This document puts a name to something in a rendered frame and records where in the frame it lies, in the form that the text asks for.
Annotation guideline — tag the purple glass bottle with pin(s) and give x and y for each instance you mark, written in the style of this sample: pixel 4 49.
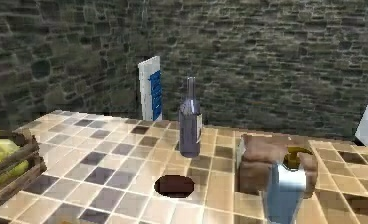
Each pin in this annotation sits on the purple glass bottle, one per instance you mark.
pixel 189 126

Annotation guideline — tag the white and blue box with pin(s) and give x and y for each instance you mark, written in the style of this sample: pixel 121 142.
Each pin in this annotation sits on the white and blue box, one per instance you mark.
pixel 151 90

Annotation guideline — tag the dark brown round disc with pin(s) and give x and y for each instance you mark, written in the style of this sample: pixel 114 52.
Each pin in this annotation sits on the dark brown round disc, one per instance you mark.
pixel 174 186

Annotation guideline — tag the brown bread loaf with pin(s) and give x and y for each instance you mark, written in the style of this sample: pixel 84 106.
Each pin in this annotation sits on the brown bread loaf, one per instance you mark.
pixel 258 156

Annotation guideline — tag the blue glass vase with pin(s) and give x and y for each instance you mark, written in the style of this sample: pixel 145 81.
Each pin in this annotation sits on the blue glass vase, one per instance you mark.
pixel 283 196

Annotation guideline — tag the green apple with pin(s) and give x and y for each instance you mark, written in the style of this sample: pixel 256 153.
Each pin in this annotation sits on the green apple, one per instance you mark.
pixel 4 145
pixel 18 168

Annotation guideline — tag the wooden fruit crate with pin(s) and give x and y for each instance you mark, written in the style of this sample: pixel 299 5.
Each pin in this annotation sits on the wooden fruit crate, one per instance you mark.
pixel 15 173

